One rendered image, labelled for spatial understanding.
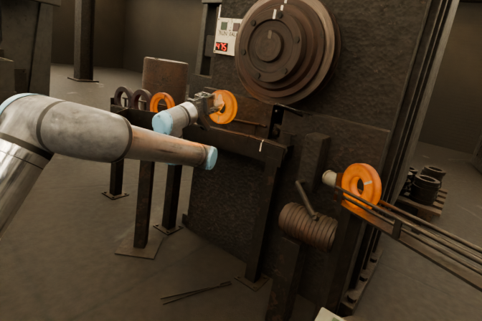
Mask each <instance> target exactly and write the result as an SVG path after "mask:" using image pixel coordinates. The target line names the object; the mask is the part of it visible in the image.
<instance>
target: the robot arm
mask: <svg viewBox="0 0 482 321"><path fill-rule="evenodd" d="M224 104H225V103H224V101H223V100H222V95H219V96H218V98H217V96H216V94H215V93H212V94H209V93H208V92H200V93H197V94H195V95H194V99H190V98H189V99H187V102H185V103H182V104H180V105H177V106H175V107H172V108H169V109H168V110H163V111H161V112H160V113H158V114H156V115H154V117H153V120H152V127H153V130H154V131H152V130H147V129H144V128H140V127H137V126H134V125H131V124H130V123H129V121H128V120H127V119H126V118H124V117H123V116H121V115H117V114H115V113H111V112H108V111H104V110H100V109H97V108H94V107H89V106H86V105H81V104H77V103H74V102H68V101H65V100H59V99H56V98H52V97H48V96H46V95H41V94H31V93H22V94H18V95H15V96H12V97H10V98H9V99H7V100H5V101H4V102H3V103H2V104H1V106H0V239H1V238H2V236H3V235H4V232H5V231H6V230H7V228H8V226H9V225H10V223H11V221H12V220H13V218H14V217H15V215H16V213H17V211H18V210H19V208H20V207H21V205H22V204H23V202H24V200H25V198H26V197H27V195H28V194H29V192H30V191H31V189H32V187H33V185H34V184H35V182H36V181H37V179H38V178H39V175H40V174H41V172H42V171H43V169H44V167H45V166H46V165H47V164H48V163H49V162H50V160H51V159H52V157H53V155H54V154H55V153H58V154H60V155H66V156H69V157H73V158H80V159H84V160H88V161H96V162H101V163H115V162H118V161H120V160H122V159H123V158H129V159H135V160H142V161H153V162H160V163H166V164H168V165H174V166H176V165H185V166H191V167H198V168H203V169H205V170H211V169H213V167H214V165H215V163H216V161H217V149H216V148H215V147H212V146H209V145H204V144H201V143H195V142H191V141H188V140H183V135H182V128H185V127H186V126H188V125H191V124H192V123H195V122H196V123H197V125H198V126H199V127H200V129H201V130H205V131H209V129H210V126H209V124H208V122H207V121H206V120H205V118H204V116H203V115H211V114H213V113H216V112H219V111H220V110H221V109H222V107H223V106H224Z"/></svg>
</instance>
